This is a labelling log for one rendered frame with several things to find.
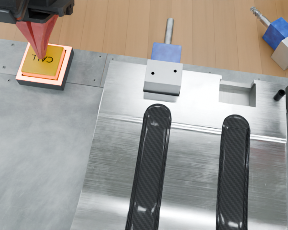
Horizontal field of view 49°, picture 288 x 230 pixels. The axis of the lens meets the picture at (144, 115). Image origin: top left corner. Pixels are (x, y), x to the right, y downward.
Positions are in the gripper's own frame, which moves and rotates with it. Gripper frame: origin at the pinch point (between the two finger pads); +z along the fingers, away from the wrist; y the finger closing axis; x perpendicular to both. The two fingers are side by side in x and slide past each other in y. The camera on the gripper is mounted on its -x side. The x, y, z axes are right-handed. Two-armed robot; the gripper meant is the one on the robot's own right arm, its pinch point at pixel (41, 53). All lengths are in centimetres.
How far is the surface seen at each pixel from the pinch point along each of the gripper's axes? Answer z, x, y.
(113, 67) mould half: -2.2, -5.5, 13.2
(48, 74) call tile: 2.6, -2.3, 1.8
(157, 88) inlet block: -1.5, -8.7, 20.1
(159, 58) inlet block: -4.3, -4.7, 19.9
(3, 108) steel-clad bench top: 8.4, -5.6, -5.2
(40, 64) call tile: 1.7, -0.9, -0.1
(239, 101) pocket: 0.9, -5.2, 32.7
